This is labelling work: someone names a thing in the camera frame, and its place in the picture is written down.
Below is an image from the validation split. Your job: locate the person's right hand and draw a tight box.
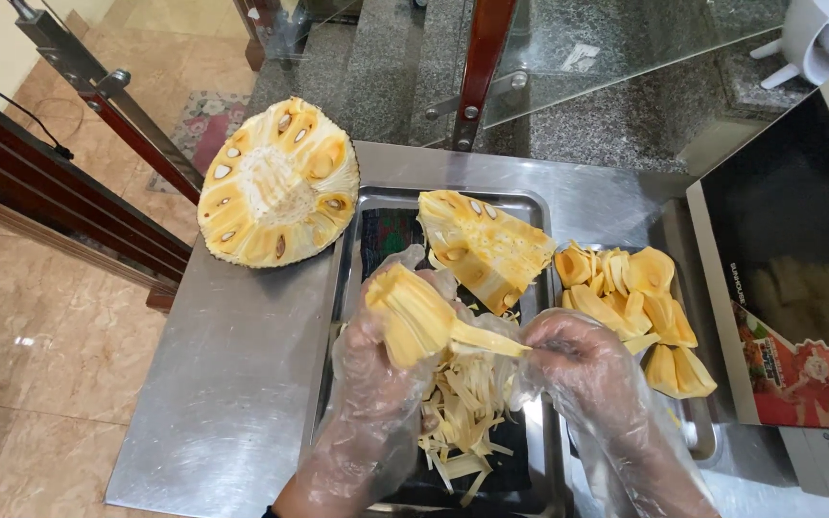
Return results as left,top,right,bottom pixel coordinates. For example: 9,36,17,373
521,309,669,450

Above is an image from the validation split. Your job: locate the glass panel with wooden post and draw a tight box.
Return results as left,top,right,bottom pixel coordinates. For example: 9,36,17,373
414,0,793,153

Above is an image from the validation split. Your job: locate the pile of jackfruit fibre strips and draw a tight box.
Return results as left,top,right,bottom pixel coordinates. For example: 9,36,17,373
416,344,532,508

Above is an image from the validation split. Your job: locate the jackfruit wedge with seeds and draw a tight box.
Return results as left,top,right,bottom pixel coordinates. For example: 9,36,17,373
416,189,558,317

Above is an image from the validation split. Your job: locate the small steel tray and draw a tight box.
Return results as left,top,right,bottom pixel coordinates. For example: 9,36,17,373
550,243,723,463

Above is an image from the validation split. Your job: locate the wooden stair railing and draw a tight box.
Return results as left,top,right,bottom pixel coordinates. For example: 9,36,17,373
0,0,205,314

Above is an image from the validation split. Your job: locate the white plastic appliance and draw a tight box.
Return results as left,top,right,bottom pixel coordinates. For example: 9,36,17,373
749,0,829,92

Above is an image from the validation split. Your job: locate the pile of jackfruit pods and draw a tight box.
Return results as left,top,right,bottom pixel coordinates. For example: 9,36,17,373
554,240,719,401

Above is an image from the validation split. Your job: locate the floral floor rug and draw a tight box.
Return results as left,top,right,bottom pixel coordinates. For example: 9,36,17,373
146,89,252,196

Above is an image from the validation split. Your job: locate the yellow jackfruit chunk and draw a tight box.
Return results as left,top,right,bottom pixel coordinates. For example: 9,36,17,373
365,262,533,371

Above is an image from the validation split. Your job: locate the round half jackfruit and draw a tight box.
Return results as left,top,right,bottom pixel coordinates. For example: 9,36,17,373
196,96,362,270

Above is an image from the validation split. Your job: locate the person's left hand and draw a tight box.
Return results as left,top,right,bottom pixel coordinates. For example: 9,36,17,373
333,266,474,450

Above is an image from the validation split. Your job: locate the black cable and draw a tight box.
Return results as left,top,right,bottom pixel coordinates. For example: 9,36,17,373
0,65,75,161

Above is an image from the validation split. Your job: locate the large steel tray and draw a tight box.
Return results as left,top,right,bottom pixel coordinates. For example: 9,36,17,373
299,185,571,518

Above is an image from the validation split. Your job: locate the white microwave oven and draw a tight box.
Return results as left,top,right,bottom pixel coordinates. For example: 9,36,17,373
686,74,829,506

